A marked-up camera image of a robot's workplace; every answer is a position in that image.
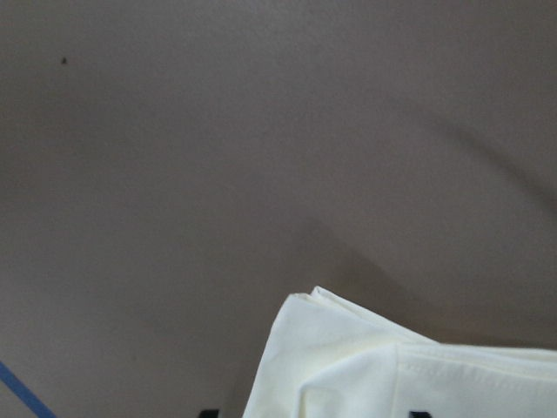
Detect cream long-sleeve cat shirt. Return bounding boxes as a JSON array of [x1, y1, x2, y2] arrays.
[[244, 287, 556, 417]]

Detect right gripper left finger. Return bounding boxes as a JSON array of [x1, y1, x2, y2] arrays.
[[198, 409, 218, 418]]

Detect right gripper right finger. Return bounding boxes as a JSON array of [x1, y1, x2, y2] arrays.
[[408, 410, 432, 418]]

